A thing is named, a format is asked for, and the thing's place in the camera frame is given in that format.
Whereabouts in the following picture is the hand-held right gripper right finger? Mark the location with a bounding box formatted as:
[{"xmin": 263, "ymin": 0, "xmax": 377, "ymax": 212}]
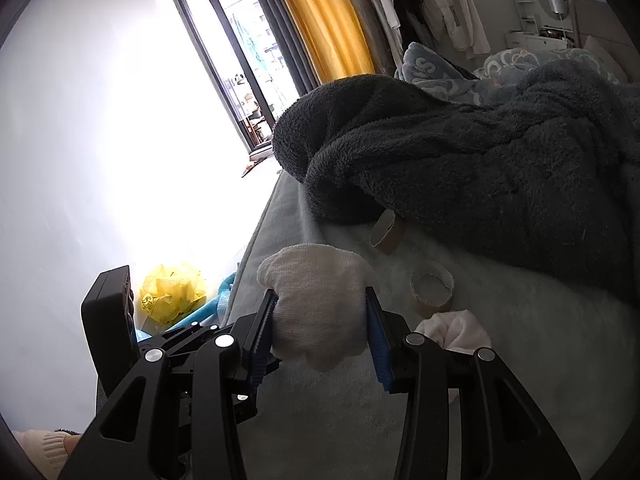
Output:
[{"xmin": 365, "ymin": 286, "xmax": 583, "ymax": 480}]

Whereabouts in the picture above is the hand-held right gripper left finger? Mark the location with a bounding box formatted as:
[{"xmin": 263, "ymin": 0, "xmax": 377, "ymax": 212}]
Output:
[{"xmin": 57, "ymin": 287, "xmax": 281, "ymax": 480}]

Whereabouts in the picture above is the white knit glove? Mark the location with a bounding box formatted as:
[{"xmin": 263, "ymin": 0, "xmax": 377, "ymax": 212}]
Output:
[{"xmin": 256, "ymin": 242, "xmax": 381, "ymax": 373}]

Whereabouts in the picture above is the person's left forearm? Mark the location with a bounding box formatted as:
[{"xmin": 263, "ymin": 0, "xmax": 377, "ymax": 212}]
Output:
[{"xmin": 12, "ymin": 427, "xmax": 83, "ymax": 480}]

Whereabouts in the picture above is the light blue foam stick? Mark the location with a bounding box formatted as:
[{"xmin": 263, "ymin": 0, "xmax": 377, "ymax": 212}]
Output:
[{"xmin": 165, "ymin": 272, "xmax": 242, "ymax": 332}]

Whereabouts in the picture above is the yellow plastic bag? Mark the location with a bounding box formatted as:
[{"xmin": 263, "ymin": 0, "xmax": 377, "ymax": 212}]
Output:
[{"xmin": 139, "ymin": 262, "xmax": 208, "ymax": 325}]

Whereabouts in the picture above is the cardboard tape roll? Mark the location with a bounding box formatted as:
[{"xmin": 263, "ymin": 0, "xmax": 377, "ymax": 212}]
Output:
[{"xmin": 409, "ymin": 260, "xmax": 456, "ymax": 312}]

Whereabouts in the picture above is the white crumpled cloth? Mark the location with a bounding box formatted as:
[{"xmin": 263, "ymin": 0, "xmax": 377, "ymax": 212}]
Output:
[{"xmin": 414, "ymin": 309, "xmax": 493, "ymax": 357}]

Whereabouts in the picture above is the cardboard tube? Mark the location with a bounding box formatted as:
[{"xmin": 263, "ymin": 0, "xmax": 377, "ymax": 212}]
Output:
[{"xmin": 369, "ymin": 208, "xmax": 407, "ymax": 254}]

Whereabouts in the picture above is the bed with grey sheet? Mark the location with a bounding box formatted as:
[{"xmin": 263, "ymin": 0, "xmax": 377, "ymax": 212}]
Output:
[{"xmin": 220, "ymin": 165, "xmax": 640, "ymax": 480}]

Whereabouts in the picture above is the dark grey fleece blanket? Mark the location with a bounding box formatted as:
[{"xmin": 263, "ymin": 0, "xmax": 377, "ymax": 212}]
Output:
[{"xmin": 272, "ymin": 60, "xmax": 640, "ymax": 306}]

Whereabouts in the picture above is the blue patterned blanket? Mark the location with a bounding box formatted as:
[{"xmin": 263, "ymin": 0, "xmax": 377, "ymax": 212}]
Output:
[{"xmin": 394, "ymin": 41, "xmax": 601, "ymax": 106}]

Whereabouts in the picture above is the sheer grey curtain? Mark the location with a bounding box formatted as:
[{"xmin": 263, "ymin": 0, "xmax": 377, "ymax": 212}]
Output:
[{"xmin": 330, "ymin": 0, "xmax": 401, "ymax": 77}]

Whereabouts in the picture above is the dark grey curtain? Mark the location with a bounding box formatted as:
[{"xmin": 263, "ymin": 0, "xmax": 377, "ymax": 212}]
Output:
[{"xmin": 240, "ymin": 0, "xmax": 321, "ymax": 96}]

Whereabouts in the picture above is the glass sliding door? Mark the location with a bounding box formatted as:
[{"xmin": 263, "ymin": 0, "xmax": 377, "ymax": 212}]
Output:
[{"xmin": 169, "ymin": 0, "xmax": 301, "ymax": 156}]

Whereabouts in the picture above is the yellow curtain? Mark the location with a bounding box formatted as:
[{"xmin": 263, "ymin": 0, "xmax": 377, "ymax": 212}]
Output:
[{"xmin": 262, "ymin": 0, "xmax": 377, "ymax": 83}]

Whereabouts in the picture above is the white hanging shirt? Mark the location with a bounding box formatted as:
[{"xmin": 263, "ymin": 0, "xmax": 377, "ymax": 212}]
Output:
[{"xmin": 361, "ymin": 0, "xmax": 404, "ymax": 57}]

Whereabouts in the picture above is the pale pink hanging garment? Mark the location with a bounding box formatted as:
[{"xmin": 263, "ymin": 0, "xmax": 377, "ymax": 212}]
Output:
[{"xmin": 462, "ymin": 0, "xmax": 494, "ymax": 57}]

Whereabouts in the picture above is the white vanity table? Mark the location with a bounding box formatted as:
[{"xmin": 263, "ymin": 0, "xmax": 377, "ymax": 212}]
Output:
[{"xmin": 505, "ymin": 30, "xmax": 571, "ymax": 52}]

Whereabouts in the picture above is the white hanging jacket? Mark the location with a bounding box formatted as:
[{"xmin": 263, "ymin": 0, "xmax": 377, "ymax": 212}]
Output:
[{"xmin": 415, "ymin": 0, "xmax": 481, "ymax": 53}]

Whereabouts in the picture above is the white shelf organizer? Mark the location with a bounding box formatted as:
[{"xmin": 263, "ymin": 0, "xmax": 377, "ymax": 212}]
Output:
[{"xmin": 512, "ymin": 0, "xmax": 542, "ymax": 34}]

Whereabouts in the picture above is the beige pillow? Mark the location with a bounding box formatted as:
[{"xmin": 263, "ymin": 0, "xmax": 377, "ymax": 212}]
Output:
[{"xmin": 582, "ymin": 35, "xmax": 631, "ymax": 83}]

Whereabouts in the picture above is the silver table lamp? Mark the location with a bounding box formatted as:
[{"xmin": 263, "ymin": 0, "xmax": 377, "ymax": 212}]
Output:
[{"xmin": 546, "ymin": 0, "xmax": 570, "ymax": 40}]

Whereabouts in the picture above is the beige padded headboard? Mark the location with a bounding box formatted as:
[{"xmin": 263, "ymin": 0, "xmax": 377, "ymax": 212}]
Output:
[{"xmin": 570, "ymin": 0, "xmax": 640, "ymax": 91}]

